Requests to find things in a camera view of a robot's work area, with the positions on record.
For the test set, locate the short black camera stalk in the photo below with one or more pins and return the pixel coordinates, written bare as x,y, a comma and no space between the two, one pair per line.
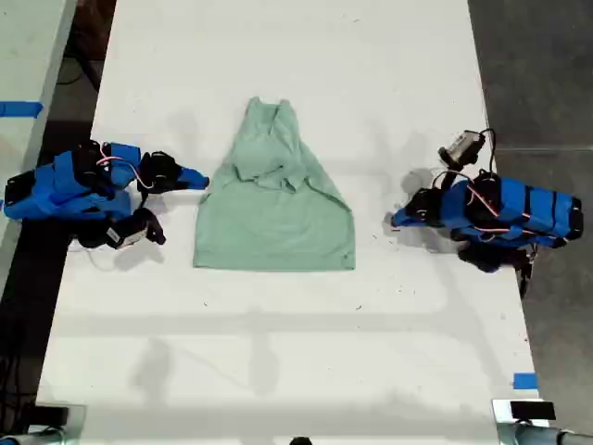
445,178
155,227

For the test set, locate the small blue tape square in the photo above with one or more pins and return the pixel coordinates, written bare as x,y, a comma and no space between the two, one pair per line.
526,381

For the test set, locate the small black box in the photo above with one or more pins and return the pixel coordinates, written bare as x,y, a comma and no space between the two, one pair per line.
533,410
51,416

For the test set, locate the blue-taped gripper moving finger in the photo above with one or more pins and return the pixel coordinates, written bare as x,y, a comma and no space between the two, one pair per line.
194,177
404,215

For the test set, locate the grey metal tube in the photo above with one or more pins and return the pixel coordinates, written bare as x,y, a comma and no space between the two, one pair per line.
546,436

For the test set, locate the pale green T-shirt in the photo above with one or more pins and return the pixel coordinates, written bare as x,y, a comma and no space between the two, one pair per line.
273,222

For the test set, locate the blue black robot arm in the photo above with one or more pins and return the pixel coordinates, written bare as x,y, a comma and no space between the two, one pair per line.
523,208
65,190

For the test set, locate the white side table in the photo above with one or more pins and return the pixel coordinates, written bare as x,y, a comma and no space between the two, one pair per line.
28,69

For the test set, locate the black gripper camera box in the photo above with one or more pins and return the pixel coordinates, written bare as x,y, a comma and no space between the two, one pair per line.
461,147
127,234

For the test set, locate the long blue tape strip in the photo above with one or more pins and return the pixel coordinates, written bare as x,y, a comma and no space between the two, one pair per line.
21,109

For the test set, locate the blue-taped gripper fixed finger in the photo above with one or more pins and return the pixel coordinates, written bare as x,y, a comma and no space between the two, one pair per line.
407,225
192,187

